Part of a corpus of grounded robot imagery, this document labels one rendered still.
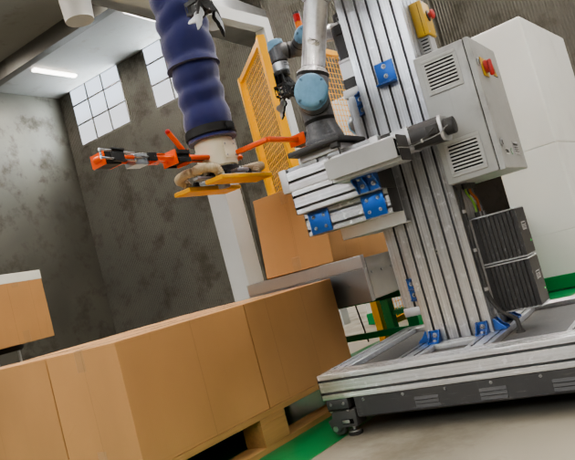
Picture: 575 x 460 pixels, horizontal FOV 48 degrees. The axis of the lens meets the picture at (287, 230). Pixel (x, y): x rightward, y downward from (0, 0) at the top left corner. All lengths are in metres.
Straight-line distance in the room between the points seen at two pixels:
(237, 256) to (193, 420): 2.15
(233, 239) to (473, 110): 2.30
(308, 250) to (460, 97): 1.10
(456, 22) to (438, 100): 10.15
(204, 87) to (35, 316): 1.84
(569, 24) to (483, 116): 9.74
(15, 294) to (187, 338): 1.90
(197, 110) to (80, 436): 1.38
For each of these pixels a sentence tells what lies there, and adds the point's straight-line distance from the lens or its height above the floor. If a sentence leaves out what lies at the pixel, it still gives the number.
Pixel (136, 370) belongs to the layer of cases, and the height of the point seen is 0.44.
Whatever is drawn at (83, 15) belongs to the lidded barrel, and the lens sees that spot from 10.72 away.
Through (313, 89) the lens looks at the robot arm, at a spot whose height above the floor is 1.20.
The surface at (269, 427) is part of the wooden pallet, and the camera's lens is 2.49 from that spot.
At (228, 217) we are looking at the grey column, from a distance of 4.25.
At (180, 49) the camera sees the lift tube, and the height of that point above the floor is 1.66.
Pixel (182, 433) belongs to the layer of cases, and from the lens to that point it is 2.20.
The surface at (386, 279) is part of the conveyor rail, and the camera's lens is 3.03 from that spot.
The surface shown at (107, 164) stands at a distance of 2.42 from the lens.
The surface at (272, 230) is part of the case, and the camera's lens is 3.16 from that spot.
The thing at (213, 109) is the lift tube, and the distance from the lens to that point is 2.83.
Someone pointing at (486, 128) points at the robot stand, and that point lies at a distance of 2.31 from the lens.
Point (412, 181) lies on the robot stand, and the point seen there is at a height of 0.82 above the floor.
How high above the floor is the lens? 0.60
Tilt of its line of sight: 4 degrees up
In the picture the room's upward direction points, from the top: 15 degrees counter-clockwise
